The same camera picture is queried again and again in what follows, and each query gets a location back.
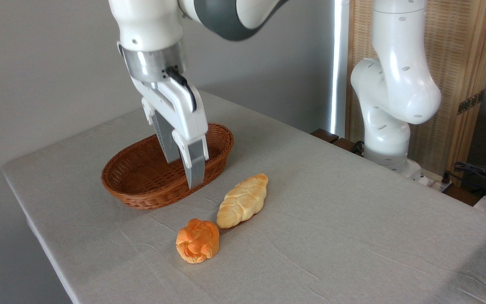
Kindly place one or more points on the long pale braided bread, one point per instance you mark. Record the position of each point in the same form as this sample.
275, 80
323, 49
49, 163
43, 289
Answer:
243, 200

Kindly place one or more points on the round orange knotted bread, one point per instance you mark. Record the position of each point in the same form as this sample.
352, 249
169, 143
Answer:
196, 240

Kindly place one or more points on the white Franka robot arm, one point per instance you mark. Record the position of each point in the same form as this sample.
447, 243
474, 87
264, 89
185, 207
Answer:
395, 84

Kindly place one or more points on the grey tablecloth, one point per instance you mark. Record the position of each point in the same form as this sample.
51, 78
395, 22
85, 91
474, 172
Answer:
352, 253

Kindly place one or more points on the brown wicker oval basket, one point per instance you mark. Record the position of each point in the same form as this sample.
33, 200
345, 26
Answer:
141, 190

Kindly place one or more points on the bright narrow window strip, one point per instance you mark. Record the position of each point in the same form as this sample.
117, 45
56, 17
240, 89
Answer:
339, 63

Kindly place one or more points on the dark brown wooden furniture edge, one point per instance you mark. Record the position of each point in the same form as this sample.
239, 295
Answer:
325, 135

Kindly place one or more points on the dark metal screen hinge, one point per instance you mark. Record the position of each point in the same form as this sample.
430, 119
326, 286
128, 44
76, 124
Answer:
471, 102

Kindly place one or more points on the light wooden slatted screen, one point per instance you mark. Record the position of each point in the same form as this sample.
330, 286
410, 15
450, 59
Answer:
454, 55

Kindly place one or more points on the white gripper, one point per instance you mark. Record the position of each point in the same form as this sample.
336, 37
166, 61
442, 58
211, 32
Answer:
182, 114

